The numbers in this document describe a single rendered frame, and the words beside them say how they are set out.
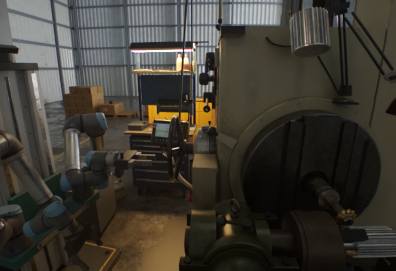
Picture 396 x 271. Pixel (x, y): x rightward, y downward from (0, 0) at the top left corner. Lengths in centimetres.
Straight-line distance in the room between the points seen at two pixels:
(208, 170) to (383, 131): 78
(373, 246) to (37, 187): 133
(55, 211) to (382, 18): 157
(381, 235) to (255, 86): 64
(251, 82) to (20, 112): 130
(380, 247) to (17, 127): 173
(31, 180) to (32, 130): 47
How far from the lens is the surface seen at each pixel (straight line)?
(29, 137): 161
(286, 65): 93
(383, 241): 89
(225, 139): 88
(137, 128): 289
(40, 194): 125
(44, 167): 166
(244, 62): 89
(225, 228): 69
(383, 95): 114
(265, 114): 90
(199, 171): 88
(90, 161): 114
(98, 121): 138
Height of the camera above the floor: 173
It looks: 14 degrees down
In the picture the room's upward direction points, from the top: straight up
